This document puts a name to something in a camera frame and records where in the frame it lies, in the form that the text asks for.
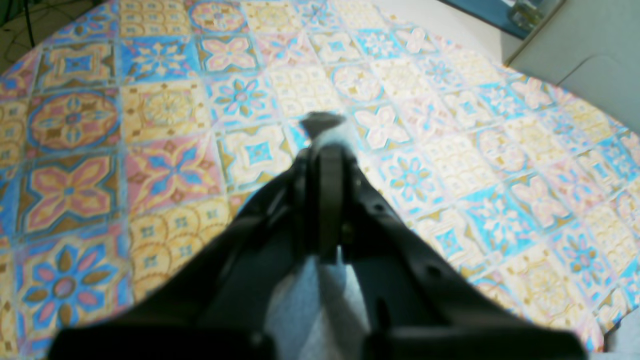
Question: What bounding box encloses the patterned tile tablecloth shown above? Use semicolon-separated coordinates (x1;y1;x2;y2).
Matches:
0;0;639;360

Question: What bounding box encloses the grey T-shirt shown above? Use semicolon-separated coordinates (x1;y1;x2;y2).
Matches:
263;111;370;360

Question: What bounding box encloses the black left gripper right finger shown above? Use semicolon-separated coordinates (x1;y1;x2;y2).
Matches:
320;145;587;360

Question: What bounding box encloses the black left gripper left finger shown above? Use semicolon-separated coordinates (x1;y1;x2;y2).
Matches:
47;148;310;360

